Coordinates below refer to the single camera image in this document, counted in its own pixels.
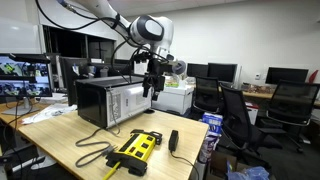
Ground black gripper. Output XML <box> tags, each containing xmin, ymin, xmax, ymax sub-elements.
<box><xmin>143</xmin><ymin>59</ymin><xmax>165</xmax><ymax>101</ymax></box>

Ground black power adapter plug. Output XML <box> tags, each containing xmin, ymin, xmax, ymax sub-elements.
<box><xmin>168</xmin><ymin>130</ymin><xmax>179</xmax><ymax>152</ymax></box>

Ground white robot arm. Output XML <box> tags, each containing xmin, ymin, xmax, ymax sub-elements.
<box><xmin>75</xmin><ymin>0</ymin><xmax>179</xmax><ymax>101</ymax></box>

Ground white storage box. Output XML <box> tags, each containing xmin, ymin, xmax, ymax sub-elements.
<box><xmin>152</xmin><ymin>85</ymin><xmax>194</xmax><ymax>115</ymax></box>

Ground black microwave oven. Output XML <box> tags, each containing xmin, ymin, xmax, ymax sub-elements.
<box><xmin>75</xmin><ymin>75</ymin><xmax>151</xmax><ymax>129</ymax></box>

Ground black office chair back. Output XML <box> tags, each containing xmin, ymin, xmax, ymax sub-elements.
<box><xmin>191</xmin><ymin>76</ymin><xmax>224</xmax><ymax>120</ymax></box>

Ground yellow black power strip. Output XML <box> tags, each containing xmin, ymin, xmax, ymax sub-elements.
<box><xmin>106</xmin><ymin>129</ymin><xmax>162</xmax><ymax>176</ymax></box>

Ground blue white carton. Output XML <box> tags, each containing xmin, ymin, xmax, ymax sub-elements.
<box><xmin>198</xmin><ymin>112</ymin><xmax>223</xmax><ymax>164</ymax></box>

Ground black desk monitor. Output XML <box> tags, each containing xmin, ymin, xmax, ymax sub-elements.
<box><xmin>207</xmin><ymin>63</ymin><xmax>237</xmax><ymax>83</ymax></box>

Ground white papers on desk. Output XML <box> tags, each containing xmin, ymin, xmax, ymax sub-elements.
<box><xmin>22</xmin><ymin>103</ymin><xmax>77</xmax><ymax>124</ymax></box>

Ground black mesh office chair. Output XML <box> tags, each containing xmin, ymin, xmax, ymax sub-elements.
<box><xmin>220</xmin><ymin>84</ymin><xmax>284</xmax><ymax>164</ymax></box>

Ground cardboard box on floor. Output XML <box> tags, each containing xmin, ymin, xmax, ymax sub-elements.
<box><xmin>205</xmin><ymin>151</ymin><xmax>248</xmax><ymax>180</ymax></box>

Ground black monitor far right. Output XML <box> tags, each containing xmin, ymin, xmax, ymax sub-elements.
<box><xmin>265</xmin><ymin>67</ymin><xmax>308</xmax><ymax>84</ymax></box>

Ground blue plastic bag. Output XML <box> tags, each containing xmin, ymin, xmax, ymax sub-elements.
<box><xmin>226</xmin><ymin>163</ymin><xmax>269</xmax><ymax>180</ymax></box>

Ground black office chair right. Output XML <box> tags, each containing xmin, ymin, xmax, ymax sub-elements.
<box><xmin>261</xmin><ymin>80</ymin><xmax>319</xmax><ymax>153</ymax></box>

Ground yellow power strip cable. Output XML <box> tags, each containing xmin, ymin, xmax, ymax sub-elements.
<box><xmin>102</xmin><ymin>161</ymin><xmax>122</xmax><ymax>180</ymax></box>

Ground grey microwave power cord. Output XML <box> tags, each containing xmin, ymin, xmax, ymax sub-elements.
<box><xmin>74</xmin><ymin>87</ymin><xmax>122</xmax><ymax>168</ymax></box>

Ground computer monitor showing camera views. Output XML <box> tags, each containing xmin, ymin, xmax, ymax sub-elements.
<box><xmin>0</xmin><ymin>53</ymin><xmax>52</xmax><ymax>116</ymax></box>

